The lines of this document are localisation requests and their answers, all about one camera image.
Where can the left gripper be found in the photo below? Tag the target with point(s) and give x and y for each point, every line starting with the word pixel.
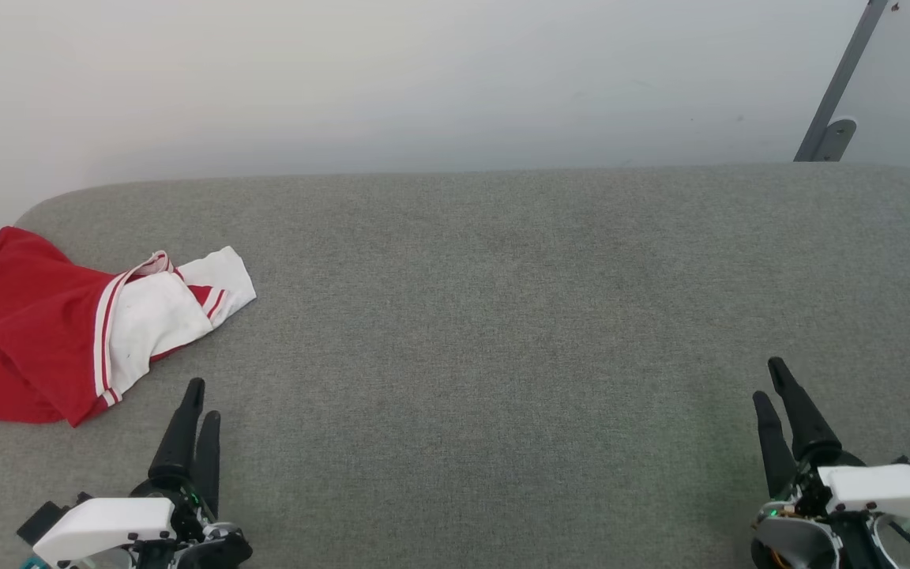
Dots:
pixel 107 528

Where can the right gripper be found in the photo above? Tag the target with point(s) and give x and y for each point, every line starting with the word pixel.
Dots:
pixel 881 490

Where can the red and white basketball jersey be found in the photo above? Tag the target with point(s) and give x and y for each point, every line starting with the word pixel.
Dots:
pixel 28 332

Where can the grey fabric sofa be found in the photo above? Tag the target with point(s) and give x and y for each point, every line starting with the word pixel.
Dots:
pixel 502 332

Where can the grey metal support bar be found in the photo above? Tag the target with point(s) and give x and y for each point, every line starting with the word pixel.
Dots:
pixel 842 79

